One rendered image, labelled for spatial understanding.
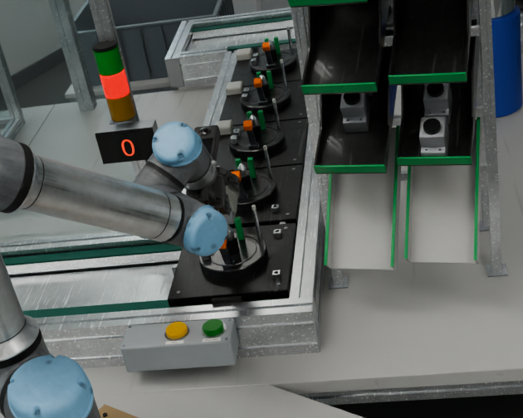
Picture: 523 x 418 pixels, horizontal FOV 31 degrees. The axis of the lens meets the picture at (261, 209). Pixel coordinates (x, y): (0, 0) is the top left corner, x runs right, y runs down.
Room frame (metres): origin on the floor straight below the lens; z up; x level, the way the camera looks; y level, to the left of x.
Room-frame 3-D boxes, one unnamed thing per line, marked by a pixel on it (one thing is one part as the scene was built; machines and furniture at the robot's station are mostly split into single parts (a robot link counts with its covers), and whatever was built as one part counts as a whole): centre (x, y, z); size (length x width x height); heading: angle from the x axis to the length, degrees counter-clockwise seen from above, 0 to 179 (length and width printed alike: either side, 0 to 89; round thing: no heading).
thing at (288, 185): (1.89, 0.03, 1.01); 0.24 x 0.24 x 0.13; 79
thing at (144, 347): (1.44, 0.20, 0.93); 0.21 x 0.07 x 0.06; 79
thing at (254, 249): (1.63, 0.07, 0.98); 0.14 x 0.14 x 0.02
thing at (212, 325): (1.43, 0.13, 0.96); 0.04 x 0.04 x 0.02
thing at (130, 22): (3.77, 0.29, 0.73); 0.62 x 0.42 x 0.23; 79
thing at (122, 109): (1.79, 0.24, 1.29); 0.05 x 0.05 x 0.05
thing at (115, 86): (1.79, 0.24, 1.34); 0.05 x 0.05 x 0.05
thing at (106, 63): (1.79, 0.24, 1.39); 0.05 x 0.05 x 0.05
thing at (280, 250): (1.63, 0.07, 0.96); 0.24 x 0.24 x 0.02; 79
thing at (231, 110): (2.37, -0.07, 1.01); 0.24 x 0.24 x 0.13; 79
